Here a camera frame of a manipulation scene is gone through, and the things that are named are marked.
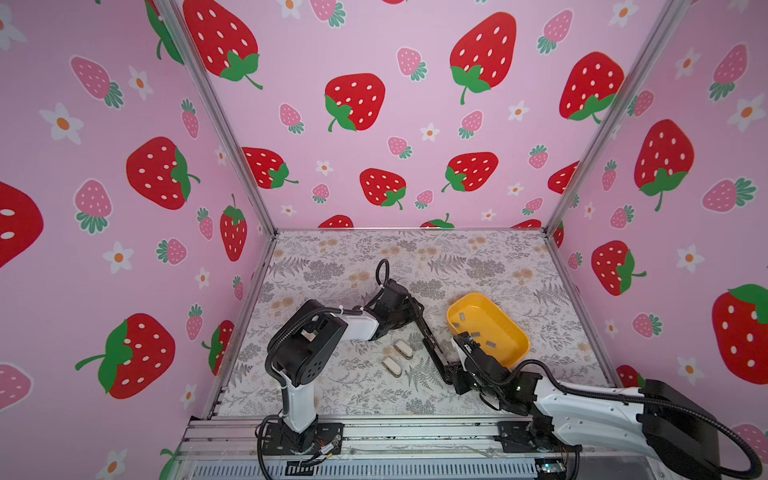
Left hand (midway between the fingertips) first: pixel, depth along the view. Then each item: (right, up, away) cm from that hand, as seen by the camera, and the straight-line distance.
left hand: (423, 309), depth 94 cm
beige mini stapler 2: (-7, -11, -7) cm, 15 cm away
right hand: (+4, -15, -11) cm, 20 cm away
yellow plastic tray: (+22, -7, -1) cm, 23 cm away
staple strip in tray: (+11, -5, -1) cm, 12 cm away
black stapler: (+2, -9, -6) cm, 11 cm away
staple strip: (+17, -8, 0) cm, 19 cm away
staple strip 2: (+21, -10, -4) cm, 23 cm away
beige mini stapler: (-10, -15, -10) cm, 21 cm away
